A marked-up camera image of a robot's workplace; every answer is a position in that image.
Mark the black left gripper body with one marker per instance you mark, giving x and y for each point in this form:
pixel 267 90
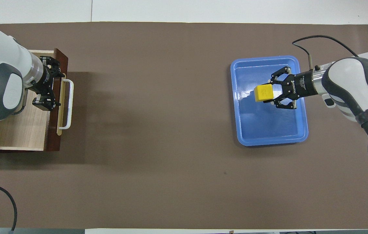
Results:
pixel 44 79

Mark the blue plastic tray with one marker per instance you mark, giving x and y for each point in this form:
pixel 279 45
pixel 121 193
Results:
pixel 261 126

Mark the yellow cube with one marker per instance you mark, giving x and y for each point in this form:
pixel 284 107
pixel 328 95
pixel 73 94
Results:
pixel 264 93

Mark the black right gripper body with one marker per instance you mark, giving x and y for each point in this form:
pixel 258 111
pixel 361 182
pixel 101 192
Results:
pixel 300 85

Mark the brown table mat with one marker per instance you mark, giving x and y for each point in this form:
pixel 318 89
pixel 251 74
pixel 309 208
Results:
pixel 171 146

